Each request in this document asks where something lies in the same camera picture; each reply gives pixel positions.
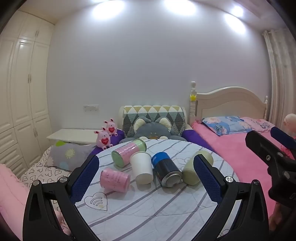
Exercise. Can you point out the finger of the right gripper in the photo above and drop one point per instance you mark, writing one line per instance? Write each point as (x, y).
(283, 138)
(266, 150)

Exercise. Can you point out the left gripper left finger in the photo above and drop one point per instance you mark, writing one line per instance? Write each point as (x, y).
(40, 221)

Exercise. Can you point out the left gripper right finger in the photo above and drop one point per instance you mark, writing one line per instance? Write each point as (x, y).
(241, 211)

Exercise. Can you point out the olive green plastic cup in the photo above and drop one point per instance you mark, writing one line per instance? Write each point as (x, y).
(190, 170)

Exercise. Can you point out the small pink cup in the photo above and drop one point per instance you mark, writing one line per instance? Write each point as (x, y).
(114, 180)

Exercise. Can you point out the pink and green tall cup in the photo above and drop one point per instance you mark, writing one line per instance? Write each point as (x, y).
(121, 156)

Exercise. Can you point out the white paper cup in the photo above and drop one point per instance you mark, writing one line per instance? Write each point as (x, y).
(142, 168)

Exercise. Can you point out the pink cartoon pillow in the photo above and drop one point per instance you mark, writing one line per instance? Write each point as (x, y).
(259, 125)

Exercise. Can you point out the pink fluffy blanket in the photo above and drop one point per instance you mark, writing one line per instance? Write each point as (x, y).
(13, 197)

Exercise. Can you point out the heart pattern bedsheet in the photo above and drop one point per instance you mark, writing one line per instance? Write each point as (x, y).
(40, 171)

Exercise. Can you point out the blue cartoon pillow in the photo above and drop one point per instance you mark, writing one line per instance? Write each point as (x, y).
(226, 125)

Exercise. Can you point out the cream bed headboard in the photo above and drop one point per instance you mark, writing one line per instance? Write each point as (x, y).
(226, 101)

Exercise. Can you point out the grey flower pillow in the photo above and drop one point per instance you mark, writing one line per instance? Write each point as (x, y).
(68, 156)

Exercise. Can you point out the white curtain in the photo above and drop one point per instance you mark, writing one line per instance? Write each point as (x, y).
(281, 51)

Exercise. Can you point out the white nightstand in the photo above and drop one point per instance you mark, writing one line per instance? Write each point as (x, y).
(78, 136)

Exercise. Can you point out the yellow star sticker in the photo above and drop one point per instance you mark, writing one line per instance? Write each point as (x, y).
(193, 97)

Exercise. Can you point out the dark blue metal can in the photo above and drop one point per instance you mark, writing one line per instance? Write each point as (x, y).
(167, 172)

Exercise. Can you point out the front pink pig toy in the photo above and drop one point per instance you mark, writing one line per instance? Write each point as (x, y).
(103, 139)

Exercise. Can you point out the pink pig toy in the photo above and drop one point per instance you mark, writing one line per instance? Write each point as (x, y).
(111, 127)
(103, 139)

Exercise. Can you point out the triangle pattern cushion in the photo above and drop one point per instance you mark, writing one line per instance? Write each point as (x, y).
(174, 113)

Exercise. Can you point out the striped white quilt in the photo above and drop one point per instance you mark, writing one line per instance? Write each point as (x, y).
(150, 212)

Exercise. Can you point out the rear pink pig toy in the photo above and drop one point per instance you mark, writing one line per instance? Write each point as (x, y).
(111, 127)

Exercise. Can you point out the grey cat plush pillow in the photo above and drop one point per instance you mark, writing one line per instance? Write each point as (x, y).
(161, 123)

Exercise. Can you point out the cream wardrobe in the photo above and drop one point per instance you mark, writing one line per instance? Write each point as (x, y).
(25, 122)

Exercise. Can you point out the wall socket panel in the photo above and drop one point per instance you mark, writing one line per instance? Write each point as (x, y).
(91, 107)

